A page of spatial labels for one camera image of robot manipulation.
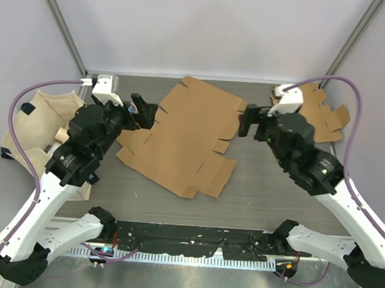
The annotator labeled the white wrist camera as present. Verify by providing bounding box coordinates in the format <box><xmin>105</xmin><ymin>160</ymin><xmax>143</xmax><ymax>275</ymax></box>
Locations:
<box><xmin>267</xmin><ymin>84</ymin><xmax>304</xmax><ymax>117</ymax></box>
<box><xmin>80</xmin><ymin>74</ymin><xmax>124</xmax><ymax>106</ymax></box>

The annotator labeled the cardboard tube in bag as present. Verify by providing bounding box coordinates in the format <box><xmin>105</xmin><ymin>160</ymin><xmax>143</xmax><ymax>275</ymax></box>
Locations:
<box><xmin>55</xmin><ymin>127</ymin><xmax>69</xmax><ymax>144</ymax></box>

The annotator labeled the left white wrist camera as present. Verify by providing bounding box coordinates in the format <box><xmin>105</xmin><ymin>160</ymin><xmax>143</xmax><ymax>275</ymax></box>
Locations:
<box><xmin>80</xmin><ymin>74</ymin><xmax>124</xmax><ymax>106</ymax></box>

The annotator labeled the left aluminium frame post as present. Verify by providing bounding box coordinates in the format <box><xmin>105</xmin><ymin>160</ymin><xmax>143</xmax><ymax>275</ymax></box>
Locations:
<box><xmin>45</xmin><ymin>0</ymin><xmax>88</xmax><ymax>76</ymax></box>

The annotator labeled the right aluminium frame post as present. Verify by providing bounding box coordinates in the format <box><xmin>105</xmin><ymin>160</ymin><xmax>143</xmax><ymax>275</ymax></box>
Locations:
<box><xmin>325</xmin><ymin>0</ymin><xmax>385</xmax><ymax>76</ymax></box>

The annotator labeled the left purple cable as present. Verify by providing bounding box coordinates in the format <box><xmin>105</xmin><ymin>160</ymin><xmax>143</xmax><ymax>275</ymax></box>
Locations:
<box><xmin>0</xmin><ymin>73</ymin><xmax>85</xmax><ymax>288</ymax></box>

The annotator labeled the large brown cardboard box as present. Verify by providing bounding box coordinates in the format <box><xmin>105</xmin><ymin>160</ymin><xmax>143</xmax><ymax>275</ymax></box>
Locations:
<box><xmin>117</xmin><ymin>76</ymin><xmax>247</xmax><ymax>199</ymax></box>

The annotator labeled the white slotted cable duct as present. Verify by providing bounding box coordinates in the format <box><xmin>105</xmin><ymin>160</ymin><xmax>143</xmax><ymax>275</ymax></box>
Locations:
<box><xmin>63</xmin><ymin>245</ymin><xmax>276</xmax><ymax>272</ymax></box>

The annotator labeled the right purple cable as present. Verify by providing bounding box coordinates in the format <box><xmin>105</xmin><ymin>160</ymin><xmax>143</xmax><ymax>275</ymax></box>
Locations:
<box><xmin>271</xmin><ymin>71</ymin><xmax>385</xmax><ymax>251</ymax></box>

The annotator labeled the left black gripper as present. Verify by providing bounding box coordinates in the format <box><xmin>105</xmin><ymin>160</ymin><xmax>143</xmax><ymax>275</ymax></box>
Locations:
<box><xmin>91</xmin><ymin>90</ymin><xmax>158</xmax><ymax>161</ymax></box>

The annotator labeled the aluminium frame post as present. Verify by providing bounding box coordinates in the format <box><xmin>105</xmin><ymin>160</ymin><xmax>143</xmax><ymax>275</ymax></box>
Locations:
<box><xmin>45</xmin><ymin>0</ymin><xmax>88</xmax><ymax>76</ymax></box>
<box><xmin>325</xmin><ymin>0</ymin><xmax>385</xmax><ymax>76</ymax></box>

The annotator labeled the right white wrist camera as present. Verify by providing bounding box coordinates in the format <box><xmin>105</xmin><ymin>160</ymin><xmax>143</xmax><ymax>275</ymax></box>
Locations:
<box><xmin>267</xmin><ymin>84</ymin><xmax>304</xmax><ymax>117</ymax></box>

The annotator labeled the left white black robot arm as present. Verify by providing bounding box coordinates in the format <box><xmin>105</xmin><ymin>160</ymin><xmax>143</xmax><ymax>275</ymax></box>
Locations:
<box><xmin>0</xmin><ymin>93</ymin><xmax>158</xmax><ymax>286</ymax></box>

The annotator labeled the beige canvas tote bag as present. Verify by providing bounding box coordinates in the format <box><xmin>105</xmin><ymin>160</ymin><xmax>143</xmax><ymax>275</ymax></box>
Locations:
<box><xmin>0</xmin><ymin>84</ymin><xmax>100</xmax><ymax>204</ymax></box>

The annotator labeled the purple cable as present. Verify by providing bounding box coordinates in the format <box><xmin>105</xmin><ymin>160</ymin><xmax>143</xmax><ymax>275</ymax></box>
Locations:
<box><xmin>0</xmin><ymin>73</ymin><xmax>85</xmax><ymax>288</ymax></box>
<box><xmin>271</xmin><ymin>71</ymin><xmax>385</xmax><ymax>251</ymax></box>

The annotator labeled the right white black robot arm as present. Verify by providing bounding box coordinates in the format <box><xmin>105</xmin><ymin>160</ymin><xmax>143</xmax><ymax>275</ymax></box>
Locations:
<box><xmin>239</xmin><ymin>104</ymin><xmax>385</xmax><ymax>288</ymax></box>

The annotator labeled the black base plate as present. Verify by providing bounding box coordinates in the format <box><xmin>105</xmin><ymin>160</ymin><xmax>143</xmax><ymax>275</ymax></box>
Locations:
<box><xmin>116</xmin><ymin>221</ymin><xmax>295</xmax><ymax>261</ymax></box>

